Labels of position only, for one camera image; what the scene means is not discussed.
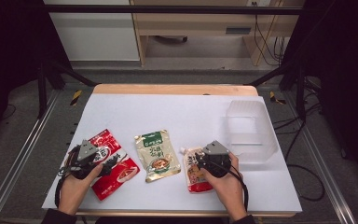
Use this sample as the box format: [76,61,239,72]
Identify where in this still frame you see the black floor cables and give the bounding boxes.
[272,76,326,203]

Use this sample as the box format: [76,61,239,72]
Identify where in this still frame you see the green and beige sauce packet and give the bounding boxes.
[133,129,182,183]

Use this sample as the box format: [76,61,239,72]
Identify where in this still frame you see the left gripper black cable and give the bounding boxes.
[54,148,77,209]

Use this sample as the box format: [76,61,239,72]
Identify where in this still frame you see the white cabinet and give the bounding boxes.
[42,0,141,62]

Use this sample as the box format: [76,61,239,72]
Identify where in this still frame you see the person's left hand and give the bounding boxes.
[58,162,104,207]

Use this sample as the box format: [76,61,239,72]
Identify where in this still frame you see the black metal frame leg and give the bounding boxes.
[247,57,308,123]
[36,59,98,119]

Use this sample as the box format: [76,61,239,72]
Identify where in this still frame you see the hanging black cables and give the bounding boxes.
[252,1,287,67]

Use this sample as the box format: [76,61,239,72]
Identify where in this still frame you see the red and beige spout pouch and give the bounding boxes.
[180,147,214,194]

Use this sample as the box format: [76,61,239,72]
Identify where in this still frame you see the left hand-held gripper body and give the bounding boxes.
[63,139,106,180]

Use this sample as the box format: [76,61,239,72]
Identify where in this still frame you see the person's right hand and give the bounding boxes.
[200,153,248,209]

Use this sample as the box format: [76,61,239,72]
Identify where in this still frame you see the clear plastic container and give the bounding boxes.
[224,99,279,164]

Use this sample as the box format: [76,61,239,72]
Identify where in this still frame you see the black and yellow tape strip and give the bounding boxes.
[268,91,287,105]
[70,90,84,107]

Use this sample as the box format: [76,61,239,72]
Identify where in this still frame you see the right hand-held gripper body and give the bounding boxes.
[200,140,232,179]

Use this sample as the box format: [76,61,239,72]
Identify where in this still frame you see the red sauce packet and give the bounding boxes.
[62,129,141,202]

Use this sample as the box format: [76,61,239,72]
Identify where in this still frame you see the wooden table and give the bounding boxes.
[74,83,296,218]

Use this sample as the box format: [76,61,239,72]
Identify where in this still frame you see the black horizontal frame bar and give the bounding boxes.
[43,4,304,15]

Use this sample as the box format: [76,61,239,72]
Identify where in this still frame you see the black curtain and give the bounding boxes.
[279,0,358,190]
[0,0,73,152]

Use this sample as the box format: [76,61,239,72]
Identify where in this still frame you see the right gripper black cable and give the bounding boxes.
[227,164,250,213]

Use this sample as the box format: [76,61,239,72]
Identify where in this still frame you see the aluminium floor rail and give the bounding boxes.
[282,91,358,224]
[0,89,61,224]

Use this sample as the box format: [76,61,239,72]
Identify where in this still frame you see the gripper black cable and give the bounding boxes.
[227,164,250,213]
[54,148,77,209]

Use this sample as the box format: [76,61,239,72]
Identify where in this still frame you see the light wooden desk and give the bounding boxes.
[130,0,306,67]

